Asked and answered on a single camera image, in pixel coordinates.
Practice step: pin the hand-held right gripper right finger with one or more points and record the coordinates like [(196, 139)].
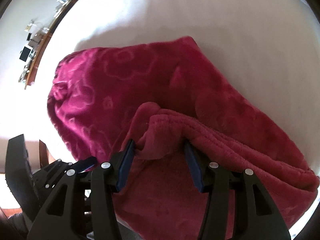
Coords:
[(193, 167)]

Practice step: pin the white bed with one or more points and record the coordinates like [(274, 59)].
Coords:
[(200, 12)]

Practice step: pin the small white monitor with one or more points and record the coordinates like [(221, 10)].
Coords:
[(25, 53)]

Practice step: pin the red floral fleece pants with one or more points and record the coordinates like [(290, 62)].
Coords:
[(150, 80)]

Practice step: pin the long wooden desk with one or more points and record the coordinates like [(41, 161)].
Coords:
[(36, 63)]

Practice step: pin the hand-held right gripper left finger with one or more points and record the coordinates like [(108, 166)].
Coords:
[(125, 165)]

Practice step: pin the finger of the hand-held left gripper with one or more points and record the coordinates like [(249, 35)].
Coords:
[(85, 164)]

